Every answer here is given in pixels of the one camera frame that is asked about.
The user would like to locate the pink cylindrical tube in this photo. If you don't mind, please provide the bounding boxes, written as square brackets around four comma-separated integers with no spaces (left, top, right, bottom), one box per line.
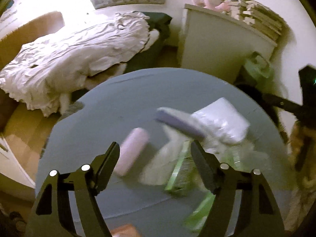
[114,127,150,177]

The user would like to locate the green trash bag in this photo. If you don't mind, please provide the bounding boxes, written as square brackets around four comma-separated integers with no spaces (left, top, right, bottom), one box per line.
[239,51,274,93]

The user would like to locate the wooden bed headboard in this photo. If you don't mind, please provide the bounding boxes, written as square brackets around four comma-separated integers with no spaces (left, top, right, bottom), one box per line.
[0,11,64,69]

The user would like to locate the dark green bed sheet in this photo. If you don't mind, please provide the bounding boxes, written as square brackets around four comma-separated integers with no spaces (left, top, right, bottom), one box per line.
[124,11,172,73]

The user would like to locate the white cabinet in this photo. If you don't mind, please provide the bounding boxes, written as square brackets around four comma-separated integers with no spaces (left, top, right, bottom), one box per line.
[177,4,277,84]

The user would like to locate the pink plush toy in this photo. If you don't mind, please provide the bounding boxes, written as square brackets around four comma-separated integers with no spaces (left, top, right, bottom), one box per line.
[191,0,230,12]

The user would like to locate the stack of foam mats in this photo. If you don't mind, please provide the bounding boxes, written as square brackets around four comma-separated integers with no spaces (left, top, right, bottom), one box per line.
[227,0,286,42]

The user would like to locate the white tissue pack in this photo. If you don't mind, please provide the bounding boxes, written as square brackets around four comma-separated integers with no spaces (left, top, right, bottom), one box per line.
[192,97,250,145]

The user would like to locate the green striped wrapper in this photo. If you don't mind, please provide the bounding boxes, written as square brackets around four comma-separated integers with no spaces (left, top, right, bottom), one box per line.
[165,140,243,233]

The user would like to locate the right hand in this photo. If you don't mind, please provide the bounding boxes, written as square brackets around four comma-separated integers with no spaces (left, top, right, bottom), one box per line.
[287,121,316,191]

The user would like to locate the red snack box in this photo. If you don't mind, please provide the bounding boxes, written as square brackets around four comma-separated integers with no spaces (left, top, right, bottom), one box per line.
[110,224,141,237]

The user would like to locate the white crumpled plastic bag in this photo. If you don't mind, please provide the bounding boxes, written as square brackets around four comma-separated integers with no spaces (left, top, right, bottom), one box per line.
[138,125,272,193]

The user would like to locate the white rumpled duvet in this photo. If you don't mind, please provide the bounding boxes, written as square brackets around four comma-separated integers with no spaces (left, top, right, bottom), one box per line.
[1,12,150,117]

